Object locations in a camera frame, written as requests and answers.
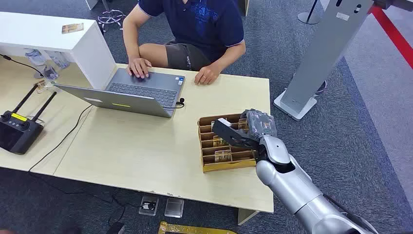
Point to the person's right hand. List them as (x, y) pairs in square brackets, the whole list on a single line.
[(138, 67)]

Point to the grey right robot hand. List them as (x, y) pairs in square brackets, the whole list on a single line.
[(258, 124)]

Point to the grey laptop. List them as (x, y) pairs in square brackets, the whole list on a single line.
[(142, 93)]

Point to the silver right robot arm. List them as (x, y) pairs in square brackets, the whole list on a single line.
[(296, 190)]

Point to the yellow flat frame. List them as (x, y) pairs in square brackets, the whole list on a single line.
[(190, 230)]

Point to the wooden slotted card holder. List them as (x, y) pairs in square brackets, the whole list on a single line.
[(226, 164)]

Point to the person's left forearm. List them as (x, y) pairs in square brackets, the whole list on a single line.
[(230, 55)]

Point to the floor socket box with plug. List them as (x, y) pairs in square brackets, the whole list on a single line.
[(148, 205)]

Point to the chrome stool base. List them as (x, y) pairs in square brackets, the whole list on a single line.
[(111, 17)]

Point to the white desk shelf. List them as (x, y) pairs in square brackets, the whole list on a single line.
[(48, 35)]

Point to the clear plastic water bottle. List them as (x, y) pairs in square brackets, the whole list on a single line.
[(35, 57), (60, 59)]

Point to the person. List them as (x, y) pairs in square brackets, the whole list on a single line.
[(200, 25)]

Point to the grey stanchion post base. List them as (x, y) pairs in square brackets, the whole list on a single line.
[(308, 16)]

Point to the brown printed card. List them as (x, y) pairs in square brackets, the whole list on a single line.
[(243, 123), (223, 156), (219, 141), (72, 28)]

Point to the black power adapter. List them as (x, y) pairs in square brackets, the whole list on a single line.
[(115, 228)]

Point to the wooden table leg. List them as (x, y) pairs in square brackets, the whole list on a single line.
[(246, 215)]

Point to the clear drinking glass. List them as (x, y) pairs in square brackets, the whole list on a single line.
[(50, 73)]

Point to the grey kiosk stand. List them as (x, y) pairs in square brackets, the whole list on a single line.
[(322, 55)]

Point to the person's left hand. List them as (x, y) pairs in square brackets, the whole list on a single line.
[(206, 75)]

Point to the grey floor socket cover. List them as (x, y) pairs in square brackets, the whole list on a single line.
[(174, 207)]

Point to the person's hand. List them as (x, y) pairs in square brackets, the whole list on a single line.
[(138, 67), (206, 75)]

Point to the black remote controller with antennas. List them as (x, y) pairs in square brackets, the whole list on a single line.
[(17, 132)]

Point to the person's right forearm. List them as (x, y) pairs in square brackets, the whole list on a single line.
[(130, 38)]

